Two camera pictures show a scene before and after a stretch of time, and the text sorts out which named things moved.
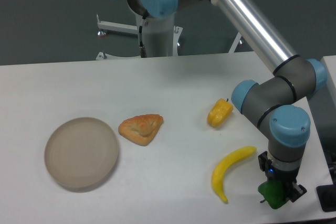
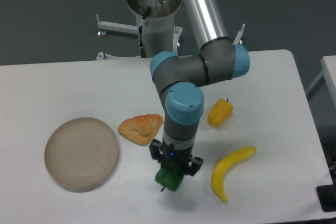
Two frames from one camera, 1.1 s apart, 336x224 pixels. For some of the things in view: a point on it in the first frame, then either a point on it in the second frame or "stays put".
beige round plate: (81, 154) stays put
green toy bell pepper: (274, 193) → (169, 176)
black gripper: (287, 178) → (166, 153)
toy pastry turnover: (140, 129) stays put
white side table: (329, 63) stays put
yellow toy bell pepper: (219, 112) stays put
